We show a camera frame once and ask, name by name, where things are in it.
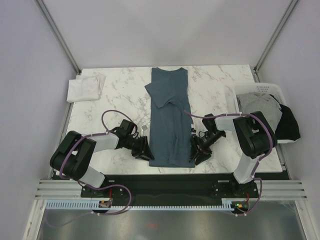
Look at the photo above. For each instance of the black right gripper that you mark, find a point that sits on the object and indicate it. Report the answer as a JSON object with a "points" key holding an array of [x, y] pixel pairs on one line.
{"points": [[203, 155]]}

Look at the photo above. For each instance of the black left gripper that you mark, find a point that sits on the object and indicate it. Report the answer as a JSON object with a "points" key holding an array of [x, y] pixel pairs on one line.
{"points": [[143, 152]]}

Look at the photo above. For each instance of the blue t shirt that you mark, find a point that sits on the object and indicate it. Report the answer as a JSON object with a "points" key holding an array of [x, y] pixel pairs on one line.
{"points": [[170, 126]]}

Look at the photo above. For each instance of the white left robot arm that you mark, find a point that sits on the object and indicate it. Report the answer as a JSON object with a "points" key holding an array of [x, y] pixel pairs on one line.
{"points": [[73, 156]]}

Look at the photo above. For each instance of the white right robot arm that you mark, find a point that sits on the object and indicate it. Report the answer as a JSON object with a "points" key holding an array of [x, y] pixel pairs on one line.
{"points": [[253, 133]]}

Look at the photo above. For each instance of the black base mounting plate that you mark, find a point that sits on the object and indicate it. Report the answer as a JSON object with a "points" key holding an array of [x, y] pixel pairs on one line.
{"points": [[173, 189]]}

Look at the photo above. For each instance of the grey t shirt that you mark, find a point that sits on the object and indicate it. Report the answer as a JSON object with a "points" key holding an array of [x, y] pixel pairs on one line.
{"points": [[265, 103]]}

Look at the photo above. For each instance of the folded white t shirt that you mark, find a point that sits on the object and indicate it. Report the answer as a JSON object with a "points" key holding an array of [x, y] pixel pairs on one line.
{"points": [[85, 88]]}

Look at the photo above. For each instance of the black t shirt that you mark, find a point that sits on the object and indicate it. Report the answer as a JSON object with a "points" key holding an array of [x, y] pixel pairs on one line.
{"points": [[287, 130]]}

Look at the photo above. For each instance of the white plastic laundry basket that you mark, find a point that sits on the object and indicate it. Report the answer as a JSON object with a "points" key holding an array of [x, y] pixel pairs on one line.
{"points": [[257, 87]]}

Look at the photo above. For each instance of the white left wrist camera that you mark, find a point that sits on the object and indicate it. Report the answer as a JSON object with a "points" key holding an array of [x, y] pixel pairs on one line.
{"points": [[144, 129]]}

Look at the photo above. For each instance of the white slotted cable duct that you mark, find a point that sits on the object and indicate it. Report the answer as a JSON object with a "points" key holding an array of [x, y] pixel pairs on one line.
{"points": [[99, 205]]}

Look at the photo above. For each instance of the aluminium rail right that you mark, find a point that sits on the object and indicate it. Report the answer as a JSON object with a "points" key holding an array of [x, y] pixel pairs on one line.
{"points": [[283, 190]]}

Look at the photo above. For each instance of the aluminium frame post right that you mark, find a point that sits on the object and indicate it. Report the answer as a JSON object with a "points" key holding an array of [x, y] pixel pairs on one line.
{"points": [[275, 34]]}

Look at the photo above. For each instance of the aluminium frame post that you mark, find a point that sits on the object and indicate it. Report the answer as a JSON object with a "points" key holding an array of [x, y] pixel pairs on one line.
{"points": [[275, 34], [58, 35]]}

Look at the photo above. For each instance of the aluminium frame post left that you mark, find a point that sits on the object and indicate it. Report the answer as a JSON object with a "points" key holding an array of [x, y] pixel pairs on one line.
{"points": [[58, 35]]}

